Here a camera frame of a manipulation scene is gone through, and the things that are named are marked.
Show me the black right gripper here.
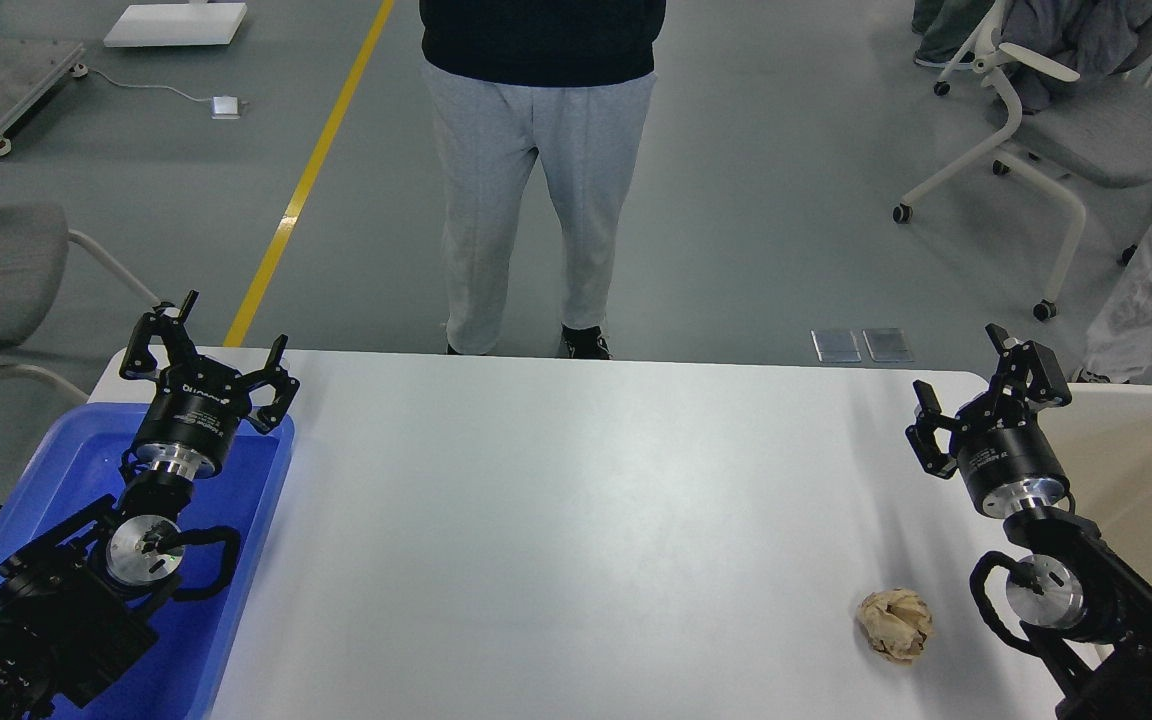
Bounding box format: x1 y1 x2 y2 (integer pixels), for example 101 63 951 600
905 323 1073 520

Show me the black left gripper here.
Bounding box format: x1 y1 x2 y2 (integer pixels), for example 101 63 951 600
119 291 300 478

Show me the brown paper ball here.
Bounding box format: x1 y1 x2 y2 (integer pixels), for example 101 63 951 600
856 588 934 666

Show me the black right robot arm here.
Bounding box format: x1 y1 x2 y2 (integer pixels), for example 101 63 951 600
905 324 1152 719

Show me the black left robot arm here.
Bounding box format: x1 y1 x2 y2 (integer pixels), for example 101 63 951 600
0 291 300 719

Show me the metal floor plate right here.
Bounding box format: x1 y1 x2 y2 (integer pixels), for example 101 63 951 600
861 328 915 364

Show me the metal floor plate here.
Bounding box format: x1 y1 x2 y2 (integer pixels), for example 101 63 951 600
812 328 861 364
861 328 915 364

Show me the metal floor plate left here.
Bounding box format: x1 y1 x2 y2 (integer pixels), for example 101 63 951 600
812 328 861 364

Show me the blue plastic bin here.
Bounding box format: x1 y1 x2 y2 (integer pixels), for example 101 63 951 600
0 402 296 719

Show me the grey chair at left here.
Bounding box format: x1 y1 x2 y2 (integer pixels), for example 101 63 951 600
0 202 168 406

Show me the white grey office chair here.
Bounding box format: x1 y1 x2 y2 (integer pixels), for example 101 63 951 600
893 1 1152 323

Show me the metal wheeled cart base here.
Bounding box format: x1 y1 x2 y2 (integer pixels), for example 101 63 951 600
0 38 88 158

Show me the white platform on floor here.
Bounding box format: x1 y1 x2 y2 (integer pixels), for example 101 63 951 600
103 1 248 47

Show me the grey jacket on chair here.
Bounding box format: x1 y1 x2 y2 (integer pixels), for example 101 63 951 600
1001 1 1152 113

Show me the person in grey trousers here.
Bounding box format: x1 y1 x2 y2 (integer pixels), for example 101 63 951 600
419 1 667 361

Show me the white power adapter with cable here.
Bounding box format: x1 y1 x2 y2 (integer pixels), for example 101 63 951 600
88 65 247 120

